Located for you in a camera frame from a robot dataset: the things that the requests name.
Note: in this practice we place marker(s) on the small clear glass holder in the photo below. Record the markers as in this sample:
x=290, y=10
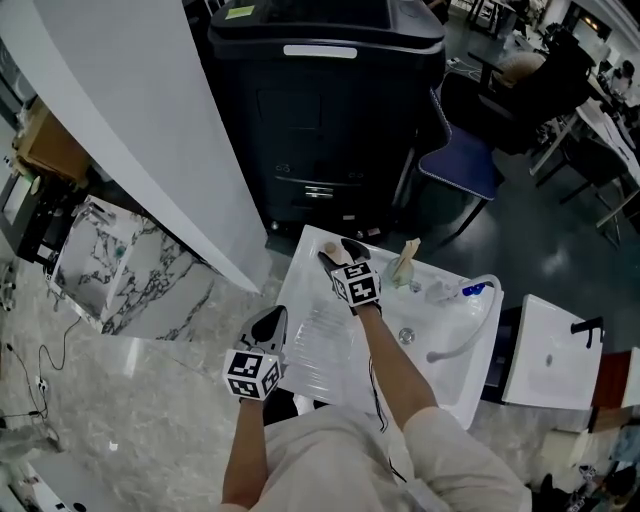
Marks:
x=415, y=286

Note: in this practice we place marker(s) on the marble patterned cabinet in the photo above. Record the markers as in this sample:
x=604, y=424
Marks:
x=150, y=280

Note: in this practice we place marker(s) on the dark grey chair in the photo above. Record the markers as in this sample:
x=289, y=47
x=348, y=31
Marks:
x=585, y=165

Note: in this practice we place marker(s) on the blue bottle cap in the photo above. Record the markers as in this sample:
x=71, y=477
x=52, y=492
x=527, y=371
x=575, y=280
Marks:
x=475, y=289

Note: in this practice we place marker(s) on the person's beige clothing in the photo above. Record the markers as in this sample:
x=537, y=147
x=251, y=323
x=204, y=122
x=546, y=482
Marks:
x=340, y=465

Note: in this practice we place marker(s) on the person's right forearm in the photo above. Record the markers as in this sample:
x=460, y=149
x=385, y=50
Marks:
x=395, y=370

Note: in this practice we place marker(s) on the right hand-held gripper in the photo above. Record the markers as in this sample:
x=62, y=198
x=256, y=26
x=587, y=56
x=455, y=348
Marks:
x=357, y=285

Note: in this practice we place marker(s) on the person's left forearm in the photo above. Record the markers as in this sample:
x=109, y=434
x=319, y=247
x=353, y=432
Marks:
x=245, y=450

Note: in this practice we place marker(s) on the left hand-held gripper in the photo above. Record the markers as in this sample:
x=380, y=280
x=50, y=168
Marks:
x=245, y=367

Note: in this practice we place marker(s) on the small white sink basin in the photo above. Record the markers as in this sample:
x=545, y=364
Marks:
x=550, y=380

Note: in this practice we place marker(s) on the white sink with drainboard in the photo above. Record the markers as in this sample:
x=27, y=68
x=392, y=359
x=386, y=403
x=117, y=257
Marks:
x=310, y=280

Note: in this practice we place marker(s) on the large black machine cabinet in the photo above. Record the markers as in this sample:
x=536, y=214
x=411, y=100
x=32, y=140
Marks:
x=325, y=125

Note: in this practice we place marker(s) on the blue upholstered chair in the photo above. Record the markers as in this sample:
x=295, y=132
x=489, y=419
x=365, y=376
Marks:
x=460, y=160

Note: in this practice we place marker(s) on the small beige round object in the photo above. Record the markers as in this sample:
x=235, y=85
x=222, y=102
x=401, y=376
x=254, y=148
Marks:
x=330, y=247

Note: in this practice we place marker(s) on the white desk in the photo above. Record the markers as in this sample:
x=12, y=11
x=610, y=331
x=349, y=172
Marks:
x=607, y=130

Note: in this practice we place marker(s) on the brown cardboard box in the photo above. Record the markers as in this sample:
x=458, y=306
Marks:
x=55, y=145

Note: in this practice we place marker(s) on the chrome faucet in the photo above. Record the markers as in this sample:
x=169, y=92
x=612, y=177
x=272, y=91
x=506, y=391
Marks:
x=95, y=214

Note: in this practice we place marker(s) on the white curved faucet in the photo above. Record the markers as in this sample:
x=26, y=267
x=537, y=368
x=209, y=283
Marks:
x=492, y=310

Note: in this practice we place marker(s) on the chrome sink drain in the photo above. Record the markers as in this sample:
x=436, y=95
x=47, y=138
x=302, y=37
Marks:
x=407, y=335

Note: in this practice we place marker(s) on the black faucet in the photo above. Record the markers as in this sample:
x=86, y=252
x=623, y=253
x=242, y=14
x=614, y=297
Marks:
x=590, y=330

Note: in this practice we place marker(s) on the white curved counter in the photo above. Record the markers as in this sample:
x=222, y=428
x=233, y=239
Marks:
x=65, y=480

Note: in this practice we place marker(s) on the reddish brown wooden cabinet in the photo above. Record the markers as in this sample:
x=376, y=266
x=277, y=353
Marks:
x=617, y=380

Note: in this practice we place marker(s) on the black office chair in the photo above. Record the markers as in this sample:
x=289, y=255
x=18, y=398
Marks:
x=525, y=110

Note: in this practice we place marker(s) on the black vanity cabinet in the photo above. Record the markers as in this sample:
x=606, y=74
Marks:
x=30, y=220

